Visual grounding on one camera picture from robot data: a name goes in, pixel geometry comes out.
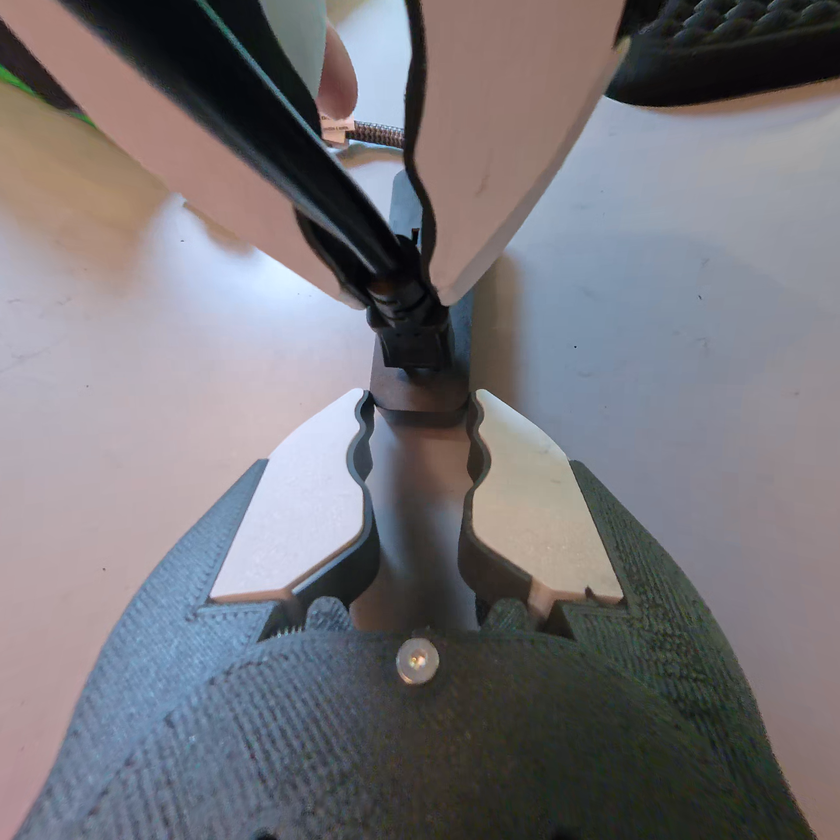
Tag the black power strip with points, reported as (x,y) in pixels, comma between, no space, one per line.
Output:
(420,400)

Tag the green plastic bin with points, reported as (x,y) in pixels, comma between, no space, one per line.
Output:
(10,77)

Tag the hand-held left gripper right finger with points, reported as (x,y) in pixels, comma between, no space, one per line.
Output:
(538,518)

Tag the person's right hand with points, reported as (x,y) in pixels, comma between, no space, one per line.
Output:
(340,85)

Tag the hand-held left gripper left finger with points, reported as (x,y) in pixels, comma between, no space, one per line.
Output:
(295,512)

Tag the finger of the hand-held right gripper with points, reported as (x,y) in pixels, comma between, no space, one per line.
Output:
(197,174)
(499,98)

